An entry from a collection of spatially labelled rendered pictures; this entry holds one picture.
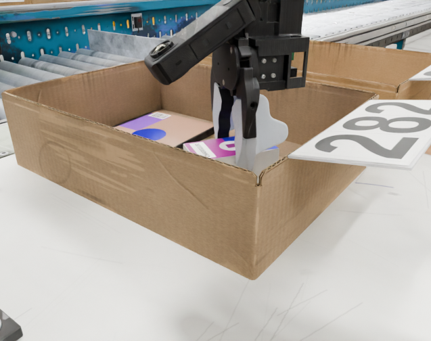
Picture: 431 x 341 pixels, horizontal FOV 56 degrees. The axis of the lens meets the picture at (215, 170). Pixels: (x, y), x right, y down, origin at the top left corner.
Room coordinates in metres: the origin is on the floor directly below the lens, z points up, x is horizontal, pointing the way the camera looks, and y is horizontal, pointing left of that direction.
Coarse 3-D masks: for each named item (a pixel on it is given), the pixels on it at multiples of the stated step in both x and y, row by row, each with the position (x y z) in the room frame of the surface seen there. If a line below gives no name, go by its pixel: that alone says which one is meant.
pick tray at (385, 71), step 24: (312, 48) 0.90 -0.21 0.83; (336, 48) 0.87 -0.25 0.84; (360, 48) 0.84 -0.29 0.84; (384, 48) 0.80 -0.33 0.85; (312, 72) 0.60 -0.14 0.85; (336, 72) 0.86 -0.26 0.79; (360, 72) 0.83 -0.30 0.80; (384, 72) 0.80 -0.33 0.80; (408, 72) 0.77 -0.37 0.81; (384, 96) 0.53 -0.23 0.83; (408, 96) 0.56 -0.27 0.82
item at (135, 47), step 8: (88, 32) 1.40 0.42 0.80; (96, 32) 1.38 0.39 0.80; (104, 32) 1.35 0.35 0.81; (112, 32) 1.33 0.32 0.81; (96, 40) 1.38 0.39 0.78; (104, 40) 1.35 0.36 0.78; (112, 40) 1.33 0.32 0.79; (120, 40) 1.30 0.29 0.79; (128, 40) 1.28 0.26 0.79; (136, 40) 1.25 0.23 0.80; (144, 40) 1.23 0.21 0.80; (152, 40) 1.21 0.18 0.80; (160, 40) 1.19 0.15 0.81; (96, 48) 1.38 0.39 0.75; (104, 48) 1.35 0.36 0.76; (112, 48) 1.33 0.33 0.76; (120, 48) 1.30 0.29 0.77; (128, 48) 1.28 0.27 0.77; (136, 48) 1.26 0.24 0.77; (144, 48) 1.23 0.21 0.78; (152, 48) 1.21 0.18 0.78; (128, 56) 1.28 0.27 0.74; (136, 56) 1.26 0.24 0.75; (144, 56) 1.24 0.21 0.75
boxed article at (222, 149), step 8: (184, 144) 0.44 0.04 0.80; (192, 144) 0.44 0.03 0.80; (200, 144) 0.44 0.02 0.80; (208, 144) 0.44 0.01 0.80; (216, 144) 0.44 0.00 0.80; (224, 144) 0.44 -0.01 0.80; (232, 144) 0.44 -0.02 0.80; (192, 152) 0.42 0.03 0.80; (200, 152) 0.42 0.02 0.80; (208, 152) 0.42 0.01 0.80; (216, 152) 0.42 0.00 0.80; (224, 152) 0.42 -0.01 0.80; (232, 152) 0.42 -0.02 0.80; (264, 152) 0.42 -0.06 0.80; (272, 152) 0.43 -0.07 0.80; (224, 160) 0.41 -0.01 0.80; (232, 160) 0.41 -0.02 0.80; (256, 160) 0.42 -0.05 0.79; (264, 160) 0.42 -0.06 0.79; (272, 160) 0.43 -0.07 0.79; (256, 168) 0.42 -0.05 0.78; (264, 168) 0.42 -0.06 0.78
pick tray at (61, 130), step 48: (48, 96) 0.54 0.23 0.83; (96, 96) 0.61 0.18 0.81; (144, 96) 0.68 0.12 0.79; (192, 96) 0.67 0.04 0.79; (288, 96) 0.56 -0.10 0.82; (336, 96) 0.52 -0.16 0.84; (48, 144) 0.44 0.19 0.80; (96, 144) 0.38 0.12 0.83; (144, 144) 0.34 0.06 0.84; (288, 144) 0.54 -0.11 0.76; (96, 192) 0.39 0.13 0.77; (144, 192) 0.34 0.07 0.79; (192, 192) 0.30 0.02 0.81; (240, 192) 0.27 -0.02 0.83; (288, 192) 0.30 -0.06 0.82; (336, 192) 0.40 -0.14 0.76; (192, 240) 0.30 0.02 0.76; (240, 240) 0.27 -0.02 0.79; (288, 240) 0.31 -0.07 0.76
